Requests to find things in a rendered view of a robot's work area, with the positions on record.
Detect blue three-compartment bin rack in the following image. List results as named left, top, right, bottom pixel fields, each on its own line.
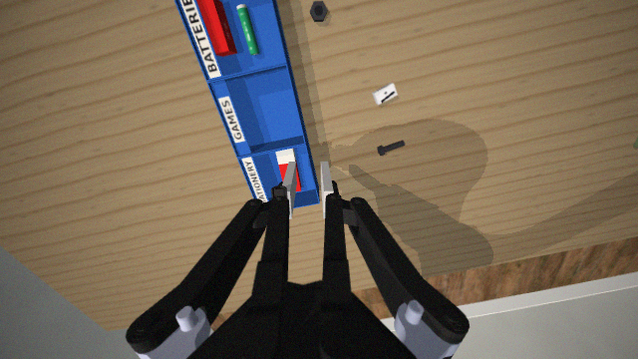
left=174, top=0, right=320, bottom=208

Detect dark grey bolt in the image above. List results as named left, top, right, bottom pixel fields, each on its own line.
left=377, top=141, right=405, bottom=156

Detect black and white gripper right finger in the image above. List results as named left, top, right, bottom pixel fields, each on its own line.
left=320, top=162, right=470, bottom=359

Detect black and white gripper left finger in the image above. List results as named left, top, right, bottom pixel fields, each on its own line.
left=126, top=162, right=297, bottom=359

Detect dark grey hex nut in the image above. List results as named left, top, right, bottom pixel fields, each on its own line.
left=310, top=1, right=328, bottom=22

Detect green battery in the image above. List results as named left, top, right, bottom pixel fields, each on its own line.
left=236, top=4, right=260, bottom=55

